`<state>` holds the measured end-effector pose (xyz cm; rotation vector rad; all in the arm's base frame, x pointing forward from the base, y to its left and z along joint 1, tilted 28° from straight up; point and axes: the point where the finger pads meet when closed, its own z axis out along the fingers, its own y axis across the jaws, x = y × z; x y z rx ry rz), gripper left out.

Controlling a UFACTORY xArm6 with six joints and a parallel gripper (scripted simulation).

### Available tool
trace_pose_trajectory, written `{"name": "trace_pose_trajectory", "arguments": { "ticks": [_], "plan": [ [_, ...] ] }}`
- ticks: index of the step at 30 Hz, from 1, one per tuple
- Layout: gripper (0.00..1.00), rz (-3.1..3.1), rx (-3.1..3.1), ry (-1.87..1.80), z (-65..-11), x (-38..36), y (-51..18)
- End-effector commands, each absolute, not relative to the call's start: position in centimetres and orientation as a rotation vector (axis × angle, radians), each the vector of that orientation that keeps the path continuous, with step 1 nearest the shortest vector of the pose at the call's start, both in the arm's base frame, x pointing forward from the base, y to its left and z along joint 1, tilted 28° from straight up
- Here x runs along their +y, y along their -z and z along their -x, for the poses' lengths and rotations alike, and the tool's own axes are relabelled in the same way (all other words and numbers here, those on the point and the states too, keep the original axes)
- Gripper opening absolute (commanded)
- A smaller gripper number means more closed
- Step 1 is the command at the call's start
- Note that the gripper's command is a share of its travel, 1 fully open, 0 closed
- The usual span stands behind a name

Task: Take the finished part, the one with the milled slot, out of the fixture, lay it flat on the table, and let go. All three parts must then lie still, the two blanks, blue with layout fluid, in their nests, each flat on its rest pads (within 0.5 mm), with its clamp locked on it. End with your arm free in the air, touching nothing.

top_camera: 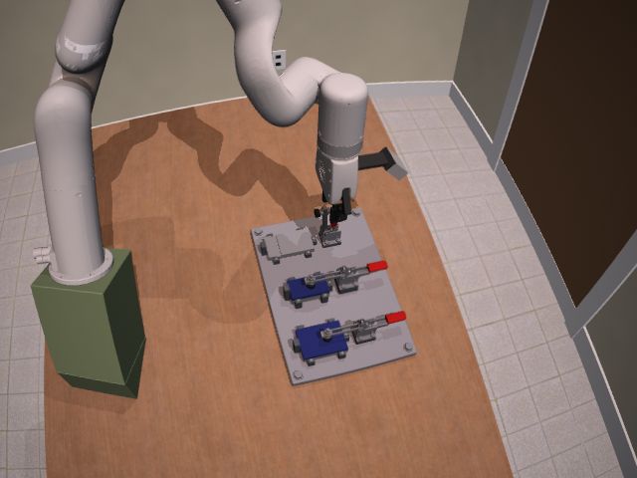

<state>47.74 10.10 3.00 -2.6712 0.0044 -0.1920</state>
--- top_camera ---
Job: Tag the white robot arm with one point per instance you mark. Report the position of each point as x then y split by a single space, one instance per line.
63 119

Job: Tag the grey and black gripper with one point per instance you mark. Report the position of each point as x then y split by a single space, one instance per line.
337 177

